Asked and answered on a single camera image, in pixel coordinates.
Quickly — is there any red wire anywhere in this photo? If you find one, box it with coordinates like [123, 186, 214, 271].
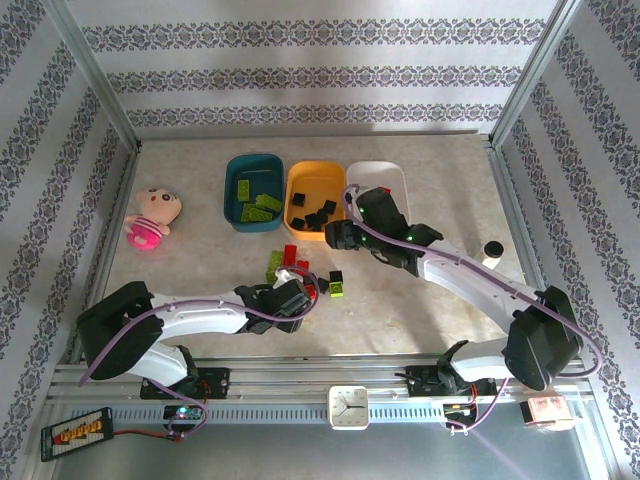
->
[112, 428, 182, 444]

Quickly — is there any black power distribution board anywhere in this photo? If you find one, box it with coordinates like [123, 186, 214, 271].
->
[40, 406, 115, 462]

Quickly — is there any slotted grey cable duct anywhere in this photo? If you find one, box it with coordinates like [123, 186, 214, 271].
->
[107, 403, 451, 424]

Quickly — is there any grey metal base sheet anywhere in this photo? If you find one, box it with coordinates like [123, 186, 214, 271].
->
[49, 422, 601, 480]

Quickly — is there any teal plastic container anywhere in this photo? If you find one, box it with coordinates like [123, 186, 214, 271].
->
[223, 153, 286, 234]

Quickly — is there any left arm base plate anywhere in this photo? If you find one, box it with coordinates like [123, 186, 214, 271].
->
[139, 367, 232, 400]

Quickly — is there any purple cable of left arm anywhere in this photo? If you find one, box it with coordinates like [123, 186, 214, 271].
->
[78, 264, 321, 441]

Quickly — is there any controller board with LEDs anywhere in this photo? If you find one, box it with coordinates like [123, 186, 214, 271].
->
[163, 403, 204, 422]

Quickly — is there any aluminium frame post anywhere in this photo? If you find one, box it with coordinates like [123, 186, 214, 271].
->
[487, 0, 586, 149]
[42, 0, 144, 151]

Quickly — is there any white plastic container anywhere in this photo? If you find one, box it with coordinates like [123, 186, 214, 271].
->
[344, 159, 407, 226]

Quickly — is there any small wired connector board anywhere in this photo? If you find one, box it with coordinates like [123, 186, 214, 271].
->
[442, 402, 479, 422]

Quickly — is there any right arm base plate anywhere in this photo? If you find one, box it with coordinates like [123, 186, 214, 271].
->
[407, 364, 499, 399]

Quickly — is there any orange plastic container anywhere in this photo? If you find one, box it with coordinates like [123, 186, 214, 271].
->
[283, 160, 347, 242]

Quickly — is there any pink plush doll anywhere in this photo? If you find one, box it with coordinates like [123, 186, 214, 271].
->
[124, 186, 182, 250]

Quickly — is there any aluminium mounting rail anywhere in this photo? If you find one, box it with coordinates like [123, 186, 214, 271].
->
[47, 357, 589, 406]

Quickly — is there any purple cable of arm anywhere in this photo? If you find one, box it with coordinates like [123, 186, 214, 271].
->
[341, 183, 605, 434]
[78, 264, 321, 441]

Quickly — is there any pink and white box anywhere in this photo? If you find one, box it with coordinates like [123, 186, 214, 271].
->
[519, 394, 575, 431]

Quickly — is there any white bottle with black cap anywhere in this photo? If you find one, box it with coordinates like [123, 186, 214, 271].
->
[481, 240, 505, 271]

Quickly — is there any white square clock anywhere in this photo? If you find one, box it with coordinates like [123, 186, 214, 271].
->
[326, 385, 371, 432]

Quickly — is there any aluminium side rail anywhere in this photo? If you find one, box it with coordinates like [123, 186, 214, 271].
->
[69, 142, 144, 364]
[484, 142, 576, 361]

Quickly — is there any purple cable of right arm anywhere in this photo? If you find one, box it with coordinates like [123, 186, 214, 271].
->
[341, 183, 605, 434]

